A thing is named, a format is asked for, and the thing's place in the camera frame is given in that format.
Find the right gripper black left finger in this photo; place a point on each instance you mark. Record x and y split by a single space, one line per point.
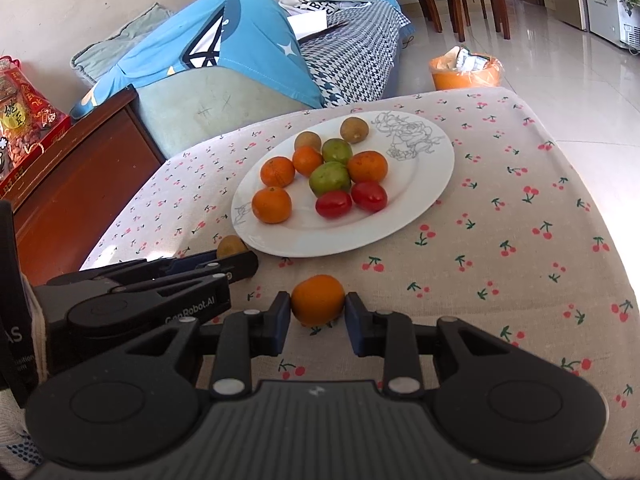
140 400

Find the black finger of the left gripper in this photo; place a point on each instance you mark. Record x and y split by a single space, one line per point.
135 271
235 268

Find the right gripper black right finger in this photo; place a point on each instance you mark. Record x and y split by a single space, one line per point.
496 403

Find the brown kiwi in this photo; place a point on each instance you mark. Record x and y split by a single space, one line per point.
230 245
308 139
354 130

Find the orange tangerine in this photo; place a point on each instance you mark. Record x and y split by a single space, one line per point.
367 166
272 205
318 300
278 172
306 159

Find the red cherry tomato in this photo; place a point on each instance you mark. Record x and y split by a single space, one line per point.
334 204
369 196

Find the green guava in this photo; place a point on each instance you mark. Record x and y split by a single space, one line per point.
328 177
336 150

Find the dark red wooden cabinet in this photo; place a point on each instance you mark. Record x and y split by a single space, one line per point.
69 196

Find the white plate with rose drawing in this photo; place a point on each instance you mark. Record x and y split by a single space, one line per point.
420 164

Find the light green sofa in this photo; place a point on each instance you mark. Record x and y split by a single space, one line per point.
190 107

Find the cherry print tablecloth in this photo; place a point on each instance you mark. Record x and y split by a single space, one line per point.
515 244

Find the red snack gift bag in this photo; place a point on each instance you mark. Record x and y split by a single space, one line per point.
29 123

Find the blue patterned blanket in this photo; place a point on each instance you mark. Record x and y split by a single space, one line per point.
251 37

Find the houndstooth sofa cover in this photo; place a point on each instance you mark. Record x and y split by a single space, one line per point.
357 59

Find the white paper sheets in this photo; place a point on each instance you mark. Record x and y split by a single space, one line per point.
310 24

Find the orange smiley trash bin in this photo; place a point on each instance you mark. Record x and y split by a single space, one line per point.
460 68

